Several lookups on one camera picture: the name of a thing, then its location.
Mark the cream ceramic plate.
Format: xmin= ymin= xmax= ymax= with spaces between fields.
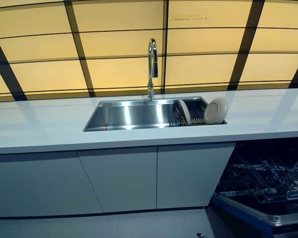
xmin=177 ymin=99 xmax=192 ymax=125
xmin=203 ymin=97 xmax=229 ymax=124

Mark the stainless steel sink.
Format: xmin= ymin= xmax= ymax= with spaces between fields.
xmin=82 ymin=96 xmax=228 ymax=132

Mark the chrome gooseneck kitchen faucet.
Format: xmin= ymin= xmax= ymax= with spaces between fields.
xmin=147 ymin=37 xmax=160 ymax=104

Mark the grey cabinet door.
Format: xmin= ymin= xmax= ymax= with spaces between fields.
xmin=156 ymin=142 xmax=237 ymax=210
xmin=0 ymin=151 xmax=105 ymax=225
xmin=76 ymin=146 xmax=158 ymax=215

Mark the black wire dish rack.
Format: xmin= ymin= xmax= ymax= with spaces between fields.
xmin=168 ymin=98 xmax=226 ymax=127

